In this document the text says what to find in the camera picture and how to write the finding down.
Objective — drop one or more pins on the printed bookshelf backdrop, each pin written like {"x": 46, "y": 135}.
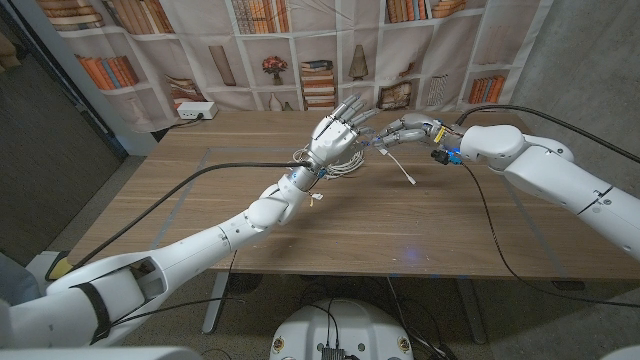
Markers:
{"x": 320, "y": 45}

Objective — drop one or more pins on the white power strip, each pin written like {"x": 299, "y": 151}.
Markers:
{"x": 196, "y": 110}

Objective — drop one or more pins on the person's leg in jeans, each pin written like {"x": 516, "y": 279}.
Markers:
{"x": 15, "y": 280}

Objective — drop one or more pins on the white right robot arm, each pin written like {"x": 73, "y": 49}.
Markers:
{"x": 550, "y": 175}

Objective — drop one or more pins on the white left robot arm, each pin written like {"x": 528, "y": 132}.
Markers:
{"x": 200, "y": 250}

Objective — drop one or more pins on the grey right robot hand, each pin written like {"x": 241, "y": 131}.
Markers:
{"x": 420, "y": 127}

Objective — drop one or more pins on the grey perforated metal cabinet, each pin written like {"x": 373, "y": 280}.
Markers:
{"x": 45, "y": 160}

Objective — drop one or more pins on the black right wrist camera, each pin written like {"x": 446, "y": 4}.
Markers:
{"x": 442, "y": 156}

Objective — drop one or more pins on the grey tape outline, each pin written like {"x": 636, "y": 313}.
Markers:
{"x": 175, "y": 210}

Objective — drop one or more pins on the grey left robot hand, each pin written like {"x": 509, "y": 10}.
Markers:
{"x": 335, "y": 140}

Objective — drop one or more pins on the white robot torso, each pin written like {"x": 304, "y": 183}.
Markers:
{"x": 350, "y": 330}

